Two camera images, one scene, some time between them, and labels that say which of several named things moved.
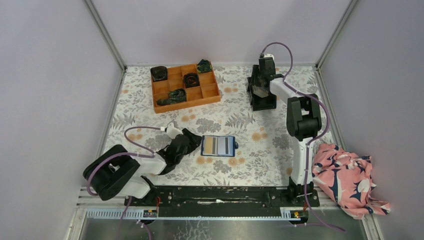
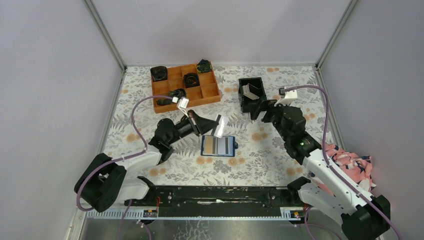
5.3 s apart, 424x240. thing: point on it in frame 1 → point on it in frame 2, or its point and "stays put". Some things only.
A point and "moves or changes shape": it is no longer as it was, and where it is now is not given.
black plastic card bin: (259, 104) moves or changes shape
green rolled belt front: (175, 95) stays put
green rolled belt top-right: (204, 66) stays put
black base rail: (224, 197) stays put
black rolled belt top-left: (159, 73) stays put
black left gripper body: (177, 160) → (183, 129)
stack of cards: (259, 92) → (246, 92)
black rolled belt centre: (191, 79) stays put
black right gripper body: (256, 75) → (282, 132)
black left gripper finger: (195, 140) → (201, 125)
